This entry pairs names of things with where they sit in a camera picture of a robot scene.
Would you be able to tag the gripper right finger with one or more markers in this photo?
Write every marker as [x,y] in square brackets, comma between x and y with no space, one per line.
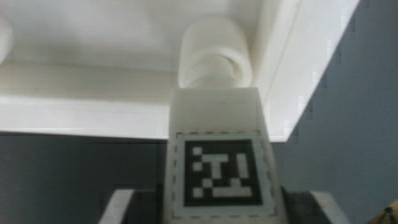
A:
[313,208]

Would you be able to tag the white leg with tag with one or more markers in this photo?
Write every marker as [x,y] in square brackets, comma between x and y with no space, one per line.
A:
[221,186]

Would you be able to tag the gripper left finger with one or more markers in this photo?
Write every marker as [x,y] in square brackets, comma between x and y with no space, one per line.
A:
[132,207]

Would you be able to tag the white square tabletop part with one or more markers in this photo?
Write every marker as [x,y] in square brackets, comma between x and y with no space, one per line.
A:
[89,59]

